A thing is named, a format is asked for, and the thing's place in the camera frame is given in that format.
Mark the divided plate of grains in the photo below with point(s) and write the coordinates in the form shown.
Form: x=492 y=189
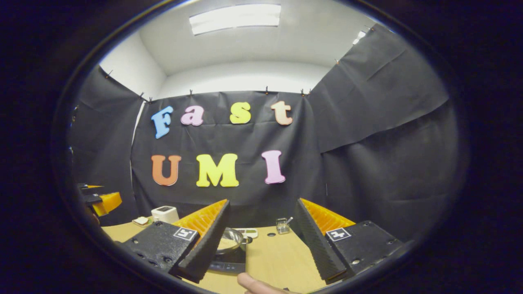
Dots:
x=250 y=232

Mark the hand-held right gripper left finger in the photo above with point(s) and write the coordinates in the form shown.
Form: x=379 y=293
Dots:
x=212 y=241

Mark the white toaster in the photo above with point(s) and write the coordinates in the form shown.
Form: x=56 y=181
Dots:
x=164 y=214

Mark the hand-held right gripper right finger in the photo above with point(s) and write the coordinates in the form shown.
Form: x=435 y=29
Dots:
x=316 y=249

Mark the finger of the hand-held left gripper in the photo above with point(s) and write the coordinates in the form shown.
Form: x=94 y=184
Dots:
x=108 y=202

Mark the black induction cooktop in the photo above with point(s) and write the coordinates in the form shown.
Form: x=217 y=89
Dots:
x=231 y=263

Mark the large ceiling light panel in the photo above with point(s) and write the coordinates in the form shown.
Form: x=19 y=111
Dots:
x=235 y=19

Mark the metal mesh utensil holder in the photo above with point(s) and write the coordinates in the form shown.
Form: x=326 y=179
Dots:
x=282 y=226

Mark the sandwich with lettuce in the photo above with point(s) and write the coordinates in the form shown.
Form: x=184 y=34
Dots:
x=142 y=220

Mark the small ceiling light panel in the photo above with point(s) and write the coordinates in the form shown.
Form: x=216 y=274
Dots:
x=359 y=36

